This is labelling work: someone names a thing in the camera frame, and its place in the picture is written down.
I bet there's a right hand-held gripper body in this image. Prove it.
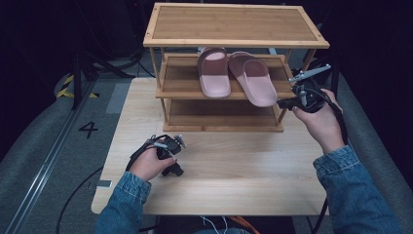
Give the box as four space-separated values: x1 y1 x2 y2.
287 63 332 114

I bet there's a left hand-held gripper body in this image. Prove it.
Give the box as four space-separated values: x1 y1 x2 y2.
144 134 188 160

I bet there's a pink slide slipper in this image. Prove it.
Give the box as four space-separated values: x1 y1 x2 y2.
197 47 232 99
228 51 279 108

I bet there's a wooden three-tier shoe rack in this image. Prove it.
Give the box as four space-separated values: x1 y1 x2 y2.
142 2 331 133

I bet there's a person's left hand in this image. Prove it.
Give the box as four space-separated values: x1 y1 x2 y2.
129 145 178 182

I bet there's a person's right hand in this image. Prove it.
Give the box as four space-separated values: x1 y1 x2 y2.
291 88 346 155

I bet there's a black metal stand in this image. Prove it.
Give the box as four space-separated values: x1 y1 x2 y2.
71 52 131 111
329 58 341 98

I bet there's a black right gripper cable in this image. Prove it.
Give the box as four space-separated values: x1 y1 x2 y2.
305 87 350 234

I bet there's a white thin wire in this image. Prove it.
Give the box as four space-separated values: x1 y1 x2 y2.
199 215 228 234

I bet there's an orange cable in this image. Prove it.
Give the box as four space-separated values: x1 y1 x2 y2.
225 215 261 234

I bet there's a metal floor rail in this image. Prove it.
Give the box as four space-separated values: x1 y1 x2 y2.
4 81 95 234

